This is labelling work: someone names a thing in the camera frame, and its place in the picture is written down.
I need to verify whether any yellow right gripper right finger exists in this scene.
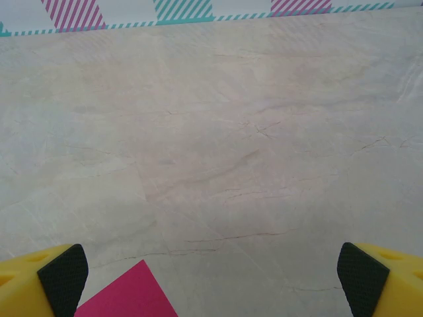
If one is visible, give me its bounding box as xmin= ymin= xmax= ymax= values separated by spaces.
xmin=336 ymin=242 xmax=423 ymax=317

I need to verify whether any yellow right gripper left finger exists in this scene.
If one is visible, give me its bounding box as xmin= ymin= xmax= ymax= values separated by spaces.
xmin=0 ymin=243 xmax=89 ymax=317

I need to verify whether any pink paper sheet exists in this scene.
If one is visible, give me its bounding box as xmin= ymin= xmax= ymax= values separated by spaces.
xmin=73 ymin=259 xmax=179 ymax=317

